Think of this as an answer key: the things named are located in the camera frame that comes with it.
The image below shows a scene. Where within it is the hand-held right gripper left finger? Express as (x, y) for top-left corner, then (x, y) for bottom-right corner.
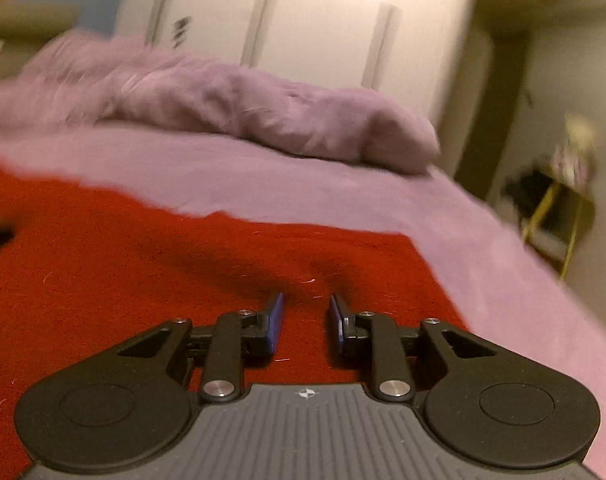
(108, 292), (285, 404)

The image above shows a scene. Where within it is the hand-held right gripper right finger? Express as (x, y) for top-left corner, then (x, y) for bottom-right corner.
(329, 294), (504, 404)

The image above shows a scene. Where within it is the red coat with silver buttons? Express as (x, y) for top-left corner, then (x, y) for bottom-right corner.
(0, 160), (472, 472)

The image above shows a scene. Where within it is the olive green headboard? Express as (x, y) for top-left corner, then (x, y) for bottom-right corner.
(0, 5), (80, 82)

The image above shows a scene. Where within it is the purple duvet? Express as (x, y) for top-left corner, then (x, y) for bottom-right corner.
(0, 30), (442, 177)

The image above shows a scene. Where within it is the yellow metal side table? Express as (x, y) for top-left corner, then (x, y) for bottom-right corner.
(503, 165), (600, 282)

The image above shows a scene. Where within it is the white wardrobe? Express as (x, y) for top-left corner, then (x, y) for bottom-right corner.
(115, 0), (484, 196)

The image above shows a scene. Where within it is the white table lamp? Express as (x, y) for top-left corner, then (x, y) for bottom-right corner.
(564, 112), (600, 158)

